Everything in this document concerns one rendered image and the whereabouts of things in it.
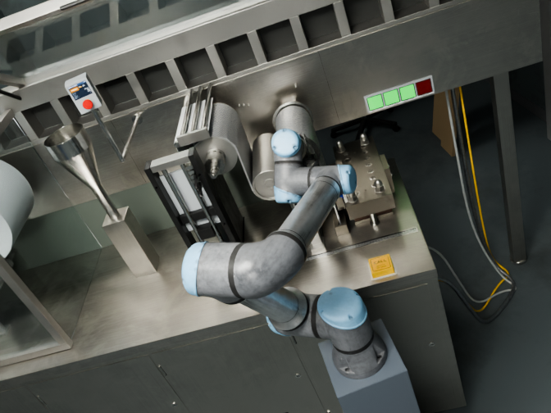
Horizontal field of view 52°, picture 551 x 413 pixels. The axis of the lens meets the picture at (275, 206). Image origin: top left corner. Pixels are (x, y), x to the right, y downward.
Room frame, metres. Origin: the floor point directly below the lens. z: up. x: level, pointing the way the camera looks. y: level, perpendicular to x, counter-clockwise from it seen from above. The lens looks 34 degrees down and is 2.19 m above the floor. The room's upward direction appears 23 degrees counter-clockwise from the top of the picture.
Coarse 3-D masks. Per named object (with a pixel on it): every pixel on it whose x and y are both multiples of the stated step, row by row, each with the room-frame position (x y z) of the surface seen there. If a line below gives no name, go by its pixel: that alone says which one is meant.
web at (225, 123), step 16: (224, 112) 1.79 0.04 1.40; (288, 112) 1.77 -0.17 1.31; (304, 112) 1.77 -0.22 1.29; (224, 128) 1.68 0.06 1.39; (240, 128) 1.79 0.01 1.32; (288, 128) 1.66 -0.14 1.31; (304, 128) 1.65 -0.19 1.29; (240, 144) 1.69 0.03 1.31; (240, 160) 1.62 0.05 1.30; (224, 192) 1.80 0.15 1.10; (240, 224) 1.81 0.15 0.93; (240, 240) 1.72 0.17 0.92
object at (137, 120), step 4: (132, 116) 2.00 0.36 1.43; (136, 116) 2.00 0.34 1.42; (140, 116) 2.00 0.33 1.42; (132, 120) 2.00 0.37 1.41; (136, 120) 1.98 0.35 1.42; (140, 120) 2.00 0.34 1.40; (136, 124) 1.96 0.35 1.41; (132, 128) 1.92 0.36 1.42; (132, 132) 1.89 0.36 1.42; (132, 136) 1.87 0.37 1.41; (128, 140) 1.83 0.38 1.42; (128, 144) 1.81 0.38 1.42; (124, 148) 1.78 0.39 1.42; (128, 148) 1.79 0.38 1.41; (124, 152) 1.75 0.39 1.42; (124, 156) 1.73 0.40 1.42; (124, 160) 1.71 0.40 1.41
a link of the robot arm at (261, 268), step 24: (312, 168) 1.22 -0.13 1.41; (336, 168) 1.18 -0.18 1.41; (312, 192) 1.09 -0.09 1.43; (336, 192) 1.11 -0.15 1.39; (288, 216) 1.02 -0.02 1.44; (312, 216) 1.00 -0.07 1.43; (264, 240) 0.93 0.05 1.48; (288, 240) 0.91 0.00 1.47; (240, 264) 0.87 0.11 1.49; (264, 264) 0.86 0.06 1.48; (288, 264) 0.87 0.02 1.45; (240, 288) 0.85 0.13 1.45; (264, 288) 0.84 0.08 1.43
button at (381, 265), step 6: (372, 258) 1.35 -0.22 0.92; (378, 258) 1.34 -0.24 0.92; (384, 258) 1.33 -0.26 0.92; (372, 264) 1.32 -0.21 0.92; (378, 264) 1.31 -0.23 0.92; (384, 264) 1.30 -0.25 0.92; (390, 264) 1.29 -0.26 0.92; (372, 270) 1.30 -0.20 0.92; (378, 270) 1.29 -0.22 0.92; (384, 270) 1.28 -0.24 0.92; (390, 270) 1.28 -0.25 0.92; (372, 276) 1.29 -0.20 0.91; (378, 276) 1.28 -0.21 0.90
